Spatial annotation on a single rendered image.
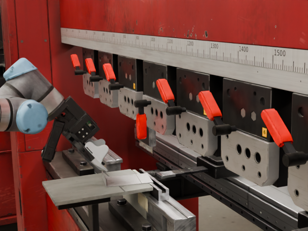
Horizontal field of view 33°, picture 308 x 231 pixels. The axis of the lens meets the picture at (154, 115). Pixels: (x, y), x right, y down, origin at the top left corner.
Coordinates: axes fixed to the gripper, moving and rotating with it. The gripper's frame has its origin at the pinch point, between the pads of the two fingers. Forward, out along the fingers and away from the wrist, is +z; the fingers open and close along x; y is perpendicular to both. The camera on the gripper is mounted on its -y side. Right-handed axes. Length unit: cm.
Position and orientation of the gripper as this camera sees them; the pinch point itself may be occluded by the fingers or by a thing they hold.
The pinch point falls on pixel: (100, 166)
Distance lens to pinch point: 141.5
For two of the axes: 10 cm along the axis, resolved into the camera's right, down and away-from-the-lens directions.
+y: 7.3, -6.8, 0.4
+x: -2.2, -1.8, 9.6
